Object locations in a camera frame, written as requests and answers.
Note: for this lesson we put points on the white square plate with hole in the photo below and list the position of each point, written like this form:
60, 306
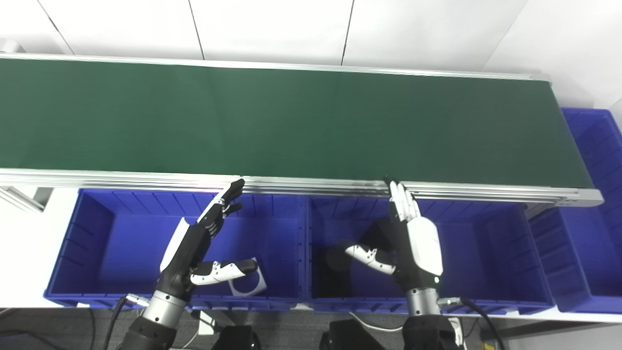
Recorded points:
257, 284

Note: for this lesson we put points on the black cylinder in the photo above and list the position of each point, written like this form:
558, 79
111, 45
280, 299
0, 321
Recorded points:
337, 265

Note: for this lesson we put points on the black robot body block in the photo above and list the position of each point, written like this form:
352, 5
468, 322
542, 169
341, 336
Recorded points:
352, 336
235, 339

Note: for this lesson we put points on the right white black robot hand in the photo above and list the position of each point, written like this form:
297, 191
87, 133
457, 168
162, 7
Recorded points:
425, 248

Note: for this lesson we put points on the aluminium conveyor leg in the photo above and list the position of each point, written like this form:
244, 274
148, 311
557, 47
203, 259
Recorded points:
24, 198
534, 210

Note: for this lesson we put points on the black block part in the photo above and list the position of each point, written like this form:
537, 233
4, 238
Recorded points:
379, 233

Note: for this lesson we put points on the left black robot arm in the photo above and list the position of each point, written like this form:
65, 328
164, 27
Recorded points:
155, 321

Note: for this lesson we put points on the grey conveyor end housing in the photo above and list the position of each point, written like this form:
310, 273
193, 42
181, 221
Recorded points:
8, 47

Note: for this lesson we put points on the blue plastic bin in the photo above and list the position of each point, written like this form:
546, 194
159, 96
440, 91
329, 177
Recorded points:
121, 243
486, 257
588, 243

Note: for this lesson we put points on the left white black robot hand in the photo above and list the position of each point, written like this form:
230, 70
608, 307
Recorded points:
187, 253

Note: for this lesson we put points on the green conveyor belt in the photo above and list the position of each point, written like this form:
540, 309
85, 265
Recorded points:
291, 121

